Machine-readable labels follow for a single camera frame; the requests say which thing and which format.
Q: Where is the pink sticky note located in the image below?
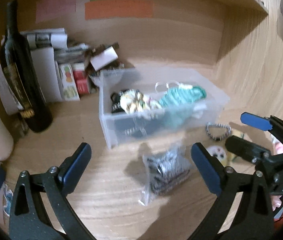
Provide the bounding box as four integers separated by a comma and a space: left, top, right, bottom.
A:
36, 0, 76, 23

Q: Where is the yellow plush ball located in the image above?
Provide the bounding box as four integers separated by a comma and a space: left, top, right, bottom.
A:
206, 145, 228, 167

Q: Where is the blue cartoon character sticker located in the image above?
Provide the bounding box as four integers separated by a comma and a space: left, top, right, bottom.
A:
3, 184, 13, 217

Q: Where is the fruit picture card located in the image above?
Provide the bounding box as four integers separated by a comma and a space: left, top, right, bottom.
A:
58, 64, 80, 101

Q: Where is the stack of papers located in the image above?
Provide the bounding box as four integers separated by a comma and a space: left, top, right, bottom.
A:
54, 43, 90, 64

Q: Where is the black white braided cord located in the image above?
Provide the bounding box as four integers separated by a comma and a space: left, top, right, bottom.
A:
205, 122, 232, 142

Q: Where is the green striped cloth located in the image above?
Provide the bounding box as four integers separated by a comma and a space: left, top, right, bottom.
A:
159, 86, 206, 129

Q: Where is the white paper sheet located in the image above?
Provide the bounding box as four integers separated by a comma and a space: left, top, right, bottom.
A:
0, 65, 19, 115

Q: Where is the dark wine bottle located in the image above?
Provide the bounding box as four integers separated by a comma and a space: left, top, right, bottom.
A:
0, 0, 52, 133

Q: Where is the orange sticky note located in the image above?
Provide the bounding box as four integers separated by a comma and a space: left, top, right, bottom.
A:
84, 0, 153, 20

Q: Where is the floral fabric scrunchie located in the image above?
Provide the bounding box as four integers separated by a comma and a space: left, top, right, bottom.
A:
120, 89, 163, 120

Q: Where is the white cloth with strings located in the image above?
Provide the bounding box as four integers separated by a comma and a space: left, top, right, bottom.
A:
154, 81, 194, 98

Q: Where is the red small box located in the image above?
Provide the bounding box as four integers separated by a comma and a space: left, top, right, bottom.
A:
71, 62, 91, 95

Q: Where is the person right hand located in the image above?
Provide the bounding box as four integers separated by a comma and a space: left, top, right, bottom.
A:
271, 141, 283, 212

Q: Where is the clear plastic storage bin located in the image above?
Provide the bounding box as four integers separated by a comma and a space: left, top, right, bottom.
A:
99, 67, 230, 148

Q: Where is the silver scrubber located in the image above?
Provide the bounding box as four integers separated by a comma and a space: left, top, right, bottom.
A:
139, 143, 192, 206

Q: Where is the small white cardboard box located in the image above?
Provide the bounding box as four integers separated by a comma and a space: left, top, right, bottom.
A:
90, 46, 118, 71

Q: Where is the black patterned cloth pouch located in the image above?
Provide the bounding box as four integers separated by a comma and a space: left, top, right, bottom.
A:
110, 89, 127, 114

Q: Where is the white bowl with stones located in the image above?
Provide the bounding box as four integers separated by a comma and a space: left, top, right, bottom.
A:
88, 69, 125, 87

